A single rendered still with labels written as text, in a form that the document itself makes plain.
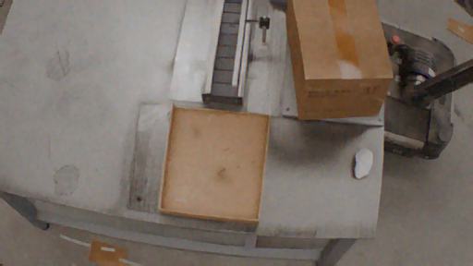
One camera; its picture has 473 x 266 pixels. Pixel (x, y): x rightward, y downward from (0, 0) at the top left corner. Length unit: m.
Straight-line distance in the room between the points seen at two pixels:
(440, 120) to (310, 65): 1.07
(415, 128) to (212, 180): 1.03
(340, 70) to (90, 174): 0.74
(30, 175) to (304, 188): 0.81
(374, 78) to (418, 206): 1.20
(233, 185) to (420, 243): 1.16
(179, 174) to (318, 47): 0.50
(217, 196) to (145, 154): 0.22
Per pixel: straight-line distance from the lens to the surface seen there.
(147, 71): 2.00
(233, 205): 1.85
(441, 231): 2.81
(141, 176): 1.89
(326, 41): 1.71
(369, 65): 1.70
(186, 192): 1.86
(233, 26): 1.99
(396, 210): 2.77
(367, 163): 1.88
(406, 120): 2.64
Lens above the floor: 2.63
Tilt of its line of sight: 70 degrees down
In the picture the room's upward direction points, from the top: 2 degrees counter-clockwise
